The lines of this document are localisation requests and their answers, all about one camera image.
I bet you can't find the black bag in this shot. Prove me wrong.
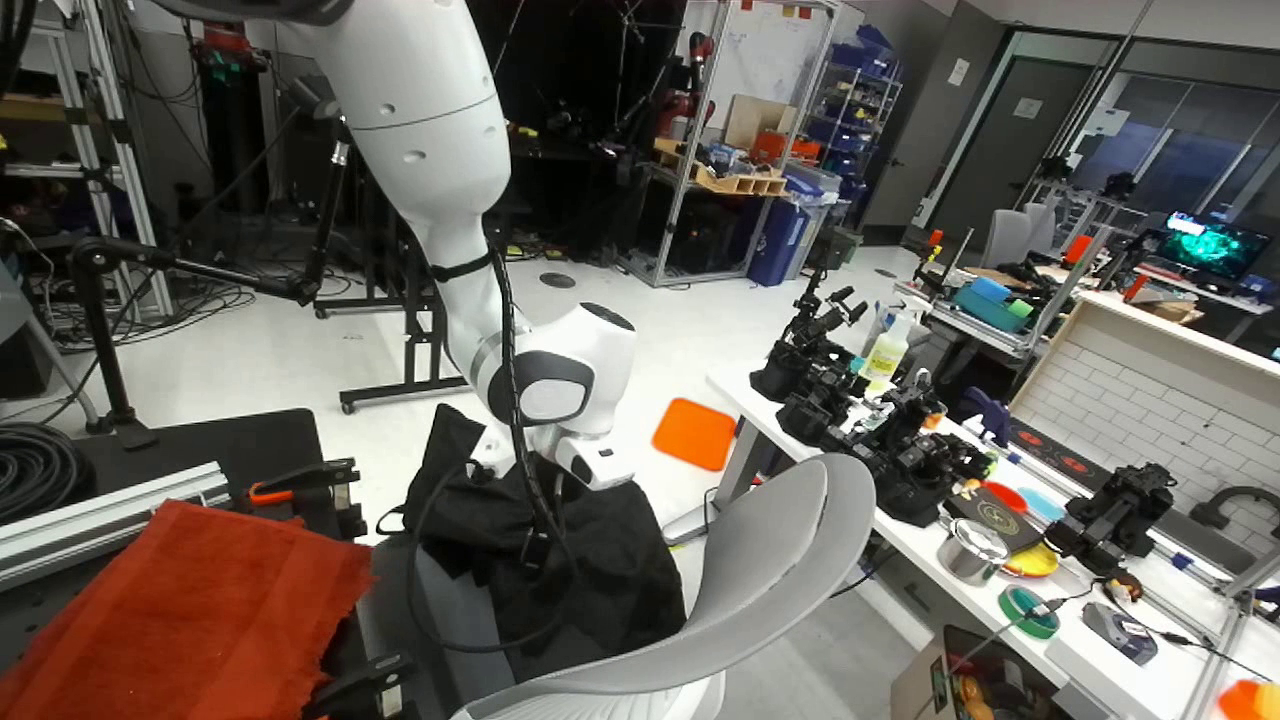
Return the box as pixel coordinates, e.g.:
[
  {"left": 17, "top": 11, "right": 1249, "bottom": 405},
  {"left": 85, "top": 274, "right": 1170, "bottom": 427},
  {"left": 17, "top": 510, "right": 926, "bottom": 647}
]
[{"left": 403, "top": 405, "right": 688, "bottom": 679}]

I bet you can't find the orange towel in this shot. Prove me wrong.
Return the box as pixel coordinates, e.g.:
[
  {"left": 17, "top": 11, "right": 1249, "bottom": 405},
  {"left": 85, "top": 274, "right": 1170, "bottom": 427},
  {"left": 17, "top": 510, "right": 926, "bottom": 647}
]
[{"left": 0, "top": 503, "right": 370, "bottom": 720}]

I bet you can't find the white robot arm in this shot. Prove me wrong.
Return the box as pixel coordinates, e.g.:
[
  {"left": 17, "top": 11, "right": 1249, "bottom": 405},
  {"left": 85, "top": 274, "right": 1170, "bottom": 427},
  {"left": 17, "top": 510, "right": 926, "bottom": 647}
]
[{"left": 154, "top": 0, "right": 637, "bottom": 493}]

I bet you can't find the grey mesh office chair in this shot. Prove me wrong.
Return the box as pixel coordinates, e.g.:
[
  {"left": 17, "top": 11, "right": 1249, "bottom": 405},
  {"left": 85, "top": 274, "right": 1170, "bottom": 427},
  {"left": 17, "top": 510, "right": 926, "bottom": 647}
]
[{"left": 355, "top": 454, "right": 875, "bottom": 720}]

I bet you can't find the orange plastic lid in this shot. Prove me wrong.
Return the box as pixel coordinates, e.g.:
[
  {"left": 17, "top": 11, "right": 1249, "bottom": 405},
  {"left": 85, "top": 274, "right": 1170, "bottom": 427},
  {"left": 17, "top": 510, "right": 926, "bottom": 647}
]
[{"left": 653, "top": 398, "right": 734, "bottom": 473}]

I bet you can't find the green tape roll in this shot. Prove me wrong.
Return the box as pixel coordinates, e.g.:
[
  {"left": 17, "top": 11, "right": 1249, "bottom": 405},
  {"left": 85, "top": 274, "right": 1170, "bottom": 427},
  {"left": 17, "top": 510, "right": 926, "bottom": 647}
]
[{"left": 995, "top": 583, "right": 1058, "bottom": 640}]

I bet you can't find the white pegboard panel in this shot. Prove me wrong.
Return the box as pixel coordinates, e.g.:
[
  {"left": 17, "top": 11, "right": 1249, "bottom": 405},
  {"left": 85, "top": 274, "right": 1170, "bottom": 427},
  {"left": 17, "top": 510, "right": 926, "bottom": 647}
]
[{"left": 1012, "top": 294, "right": 1280, "bottom": 503}]

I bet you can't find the white work table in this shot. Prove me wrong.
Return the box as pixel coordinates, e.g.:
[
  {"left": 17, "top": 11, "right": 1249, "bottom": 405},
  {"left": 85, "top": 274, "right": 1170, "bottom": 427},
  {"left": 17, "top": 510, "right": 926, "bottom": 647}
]
[{"left": 705, "top": 297, "right": 1280, "bottom": 720}]

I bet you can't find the black camera gear pile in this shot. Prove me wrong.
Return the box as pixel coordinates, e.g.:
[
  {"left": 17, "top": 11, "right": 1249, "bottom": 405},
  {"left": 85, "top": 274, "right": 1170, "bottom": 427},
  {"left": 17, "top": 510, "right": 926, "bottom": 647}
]
[{"left": 749, "top": 278, "right": 988, "bottom": 528}]

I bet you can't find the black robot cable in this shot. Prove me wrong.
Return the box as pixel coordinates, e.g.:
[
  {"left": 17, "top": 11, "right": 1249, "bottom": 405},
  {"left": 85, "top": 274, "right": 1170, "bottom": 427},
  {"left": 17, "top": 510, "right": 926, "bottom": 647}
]
[{"left": 394, "top": 218, "right": 593, "bottom": 658}]

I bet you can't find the aluminium extrusion rail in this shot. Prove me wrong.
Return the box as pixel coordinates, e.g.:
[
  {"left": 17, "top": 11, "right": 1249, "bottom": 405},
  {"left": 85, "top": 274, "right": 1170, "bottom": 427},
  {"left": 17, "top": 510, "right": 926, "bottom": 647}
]
[{"left": 0, "top": 463, "right": 229, "bottom": 592}]

